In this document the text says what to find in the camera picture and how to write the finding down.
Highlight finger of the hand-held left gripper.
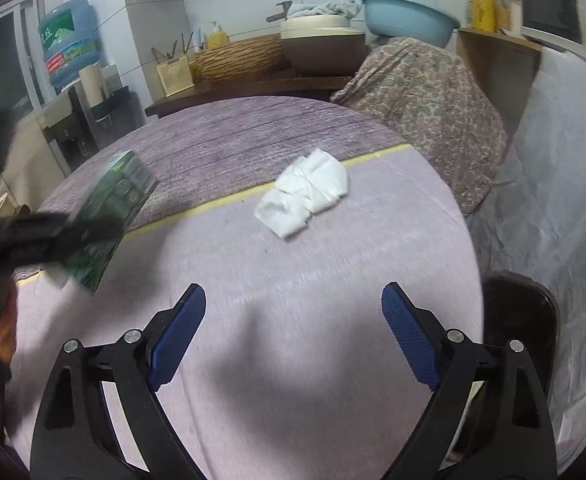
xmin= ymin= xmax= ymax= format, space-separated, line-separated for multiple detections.
xmin=8 ymin=211 xmax=125 ymax=265

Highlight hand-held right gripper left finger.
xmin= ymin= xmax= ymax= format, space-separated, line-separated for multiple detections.
xmin=29 ymin=283 xmax=208 ymax=480

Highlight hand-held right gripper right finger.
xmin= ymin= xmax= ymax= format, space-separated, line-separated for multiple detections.
xmin=380 ymin=282 xmax=558 ymax=480

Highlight green and white carton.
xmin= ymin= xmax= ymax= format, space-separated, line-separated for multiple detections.
xmin=48 ymin=150 xmax=160 ymax=293

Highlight white tissue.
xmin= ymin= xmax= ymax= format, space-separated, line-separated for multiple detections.
xmin=253 ymin=148 xmax=350 ymax=240

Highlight black chair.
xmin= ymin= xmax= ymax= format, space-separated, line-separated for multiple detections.
xmin=453 ymin=270 xmax=560 ymax=461

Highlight beige cup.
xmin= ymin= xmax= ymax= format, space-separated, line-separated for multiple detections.
xmin=79 ymin=63 xmax=103 ymax=106

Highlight water dispenser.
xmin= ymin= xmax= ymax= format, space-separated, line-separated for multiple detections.
xmin=40 ymin=62 xmax=146 ymax=171

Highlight blue water bottle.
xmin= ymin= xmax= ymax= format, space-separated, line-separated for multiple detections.
xmin=38 ymin=0 xmax=100 ymax=90

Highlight beige utensil holder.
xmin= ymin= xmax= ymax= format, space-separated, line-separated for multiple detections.
xmin=154 ymin=56 xmax=196 ymax=97

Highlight purple woven tablecloth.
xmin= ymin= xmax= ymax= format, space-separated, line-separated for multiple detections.
xmin=13 ymin=95 xmax=414 ymax=281

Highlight white cover sheet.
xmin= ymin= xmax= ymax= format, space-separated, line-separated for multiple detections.
xmin=465 ymin=42 xmax=586 ymax=471

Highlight floral cloth cover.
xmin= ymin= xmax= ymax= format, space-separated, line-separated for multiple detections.
xmin=330 ymin=36 xmax=508 ymax=218

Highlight wooden counter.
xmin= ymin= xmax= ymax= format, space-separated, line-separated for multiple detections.
xmin=144 ymin=72 xmax=354 ymax=118

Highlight yellow soap bottle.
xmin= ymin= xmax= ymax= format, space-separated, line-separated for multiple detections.
xmin=207 ymin=21 xmax=230 ymax=51

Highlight wicker sink basin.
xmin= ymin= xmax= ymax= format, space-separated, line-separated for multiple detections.
xmin=193 ymin=35 xmax=286 ymax=81

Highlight wooden cabinet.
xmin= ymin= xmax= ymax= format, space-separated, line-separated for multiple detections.
xmin=455 ymin=27 xmax=544 ymax=136

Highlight brown white box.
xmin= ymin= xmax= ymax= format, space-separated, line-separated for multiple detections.
xmin=279 ymin=14 xmax=366 ymax=77

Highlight bronze faucet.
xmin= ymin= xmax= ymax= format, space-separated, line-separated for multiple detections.
xmin=265 ymin=1 xmax=294 ymax=23

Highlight light blue plastic basin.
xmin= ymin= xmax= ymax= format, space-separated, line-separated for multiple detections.
xmin=360 ymin=0 xmax=460 ymax=48

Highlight small wicker holder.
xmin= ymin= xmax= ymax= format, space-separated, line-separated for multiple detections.
xmin=493 ymin=0 xmax=521 ymax=31

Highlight white microwave oven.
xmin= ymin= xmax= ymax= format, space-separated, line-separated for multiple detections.
xmin=518 ymin=0 xmax=586 ymax=53

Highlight window frame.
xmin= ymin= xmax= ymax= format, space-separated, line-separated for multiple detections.
xmin=0 ymin=0 xmax=49 ymax=121

